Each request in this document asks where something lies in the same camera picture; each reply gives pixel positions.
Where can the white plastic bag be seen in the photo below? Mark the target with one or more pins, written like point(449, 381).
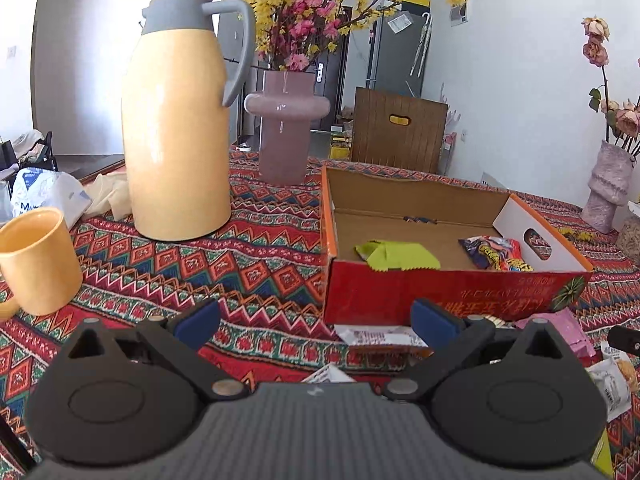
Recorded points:
point(45, 195)

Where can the pink yellow flowering branches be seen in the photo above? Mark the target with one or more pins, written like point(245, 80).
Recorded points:
point(300, 5)

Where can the clear jar of seeds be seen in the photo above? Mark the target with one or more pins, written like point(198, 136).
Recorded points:
point(631, 240)

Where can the purple colourful snack packet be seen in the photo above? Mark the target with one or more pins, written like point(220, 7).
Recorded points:
point(495, 252)

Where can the yellow thermos jug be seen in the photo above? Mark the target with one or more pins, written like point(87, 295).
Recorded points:
point(175, 135)

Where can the dark brown door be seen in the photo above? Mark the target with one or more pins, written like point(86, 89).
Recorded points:
point(332, 95)

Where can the yellow mug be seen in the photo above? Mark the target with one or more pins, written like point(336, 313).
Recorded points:
point(40, 265)

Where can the black rack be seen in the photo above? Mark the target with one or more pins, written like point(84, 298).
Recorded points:
point(47, 152)

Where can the cream cloth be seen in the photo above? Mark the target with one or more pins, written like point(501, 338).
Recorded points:
point(112, 195)

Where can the red cardboard box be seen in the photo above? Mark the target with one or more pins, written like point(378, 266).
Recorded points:
point(380, 290)

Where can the white umbrella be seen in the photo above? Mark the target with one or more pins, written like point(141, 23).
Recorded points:
point(422, 45)

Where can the green snack packet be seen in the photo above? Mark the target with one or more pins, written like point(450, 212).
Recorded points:
point(400, 256)

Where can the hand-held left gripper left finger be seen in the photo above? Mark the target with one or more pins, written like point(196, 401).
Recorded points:
point(197, 324)

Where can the wooden chair back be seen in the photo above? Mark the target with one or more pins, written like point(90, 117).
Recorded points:
point(380, 140)

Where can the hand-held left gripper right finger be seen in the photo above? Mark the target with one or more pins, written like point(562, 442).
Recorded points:
point(432, 322)

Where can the yellow cardboard box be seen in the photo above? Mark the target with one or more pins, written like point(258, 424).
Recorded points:
point(341, 149)

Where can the dried pink roses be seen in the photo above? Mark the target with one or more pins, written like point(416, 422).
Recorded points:
point(595, 50)

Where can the white orange snack packet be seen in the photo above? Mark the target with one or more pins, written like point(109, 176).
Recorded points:
point(612, 385)

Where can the fallen yellow petals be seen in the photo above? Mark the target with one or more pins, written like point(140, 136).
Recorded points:
point(575, 234)

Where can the white silver snack packet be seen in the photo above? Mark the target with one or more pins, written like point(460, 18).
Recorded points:
point(370, 337)

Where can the pink snack packet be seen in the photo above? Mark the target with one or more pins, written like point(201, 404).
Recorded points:
point(570, 332)

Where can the yellow black box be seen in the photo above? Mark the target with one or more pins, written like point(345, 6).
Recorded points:
point(417, 5)

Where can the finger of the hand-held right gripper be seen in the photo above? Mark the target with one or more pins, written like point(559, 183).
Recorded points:
point(625, 340)

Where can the textured pink vase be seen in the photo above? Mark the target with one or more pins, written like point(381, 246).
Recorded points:
point(605, 185)

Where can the yellow-green snack packet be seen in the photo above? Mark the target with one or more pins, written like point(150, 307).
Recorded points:
point(602, 455)

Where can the smooth pink vase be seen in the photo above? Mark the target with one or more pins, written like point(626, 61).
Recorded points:
point(282, 145)

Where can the grey refrigerator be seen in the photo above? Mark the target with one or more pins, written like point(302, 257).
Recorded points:
point(390, 60)

